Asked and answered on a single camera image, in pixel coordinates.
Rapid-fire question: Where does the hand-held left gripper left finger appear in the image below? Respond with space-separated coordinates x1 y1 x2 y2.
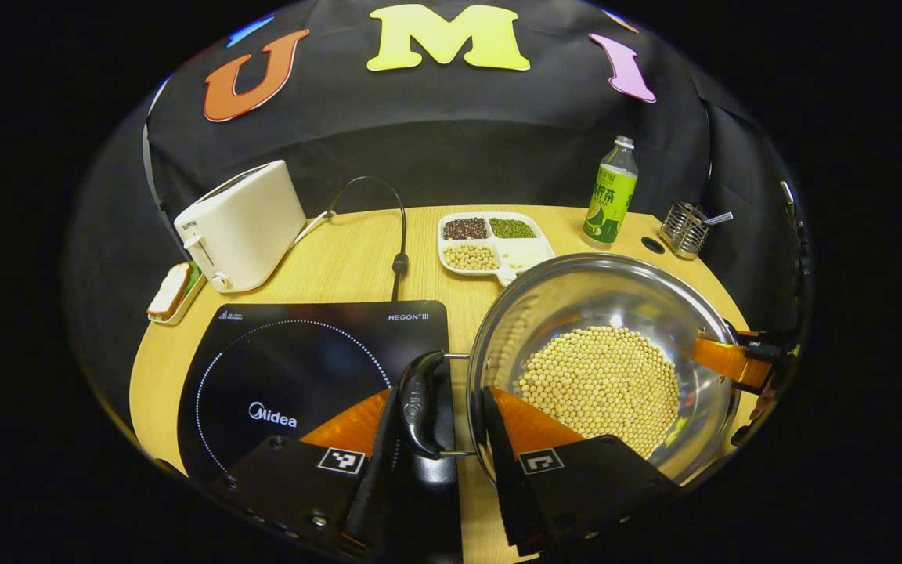
212 388 401 559

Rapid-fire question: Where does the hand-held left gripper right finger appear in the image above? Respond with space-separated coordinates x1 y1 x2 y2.
482 386 683 557

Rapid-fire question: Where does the pile of soybeans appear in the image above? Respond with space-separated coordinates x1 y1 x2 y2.
514 325 681 459

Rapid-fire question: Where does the black induction cooktop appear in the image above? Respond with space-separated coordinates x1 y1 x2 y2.
177 300 465 564

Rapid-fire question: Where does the steel pot with black handle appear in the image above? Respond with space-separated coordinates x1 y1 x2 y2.
398 252 741 486

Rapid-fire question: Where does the green label drink bottle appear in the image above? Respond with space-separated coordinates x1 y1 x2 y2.
582 136 640 250

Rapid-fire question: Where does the white divided bean tray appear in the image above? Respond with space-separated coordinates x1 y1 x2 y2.
437 211 556 287

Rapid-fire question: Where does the small plate with sandwich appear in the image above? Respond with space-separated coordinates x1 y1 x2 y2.
146 261 207 327

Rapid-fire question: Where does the white toaster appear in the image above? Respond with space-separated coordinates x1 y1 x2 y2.
173 160 308 294

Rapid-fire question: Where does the metal wire utensil holder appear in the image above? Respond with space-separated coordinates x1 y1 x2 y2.
658 201 710 261

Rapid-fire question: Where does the black power cable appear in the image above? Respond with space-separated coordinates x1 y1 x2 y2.
328 176 410 302

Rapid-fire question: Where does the white toaster cable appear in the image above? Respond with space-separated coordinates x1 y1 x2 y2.
294 210 334 248

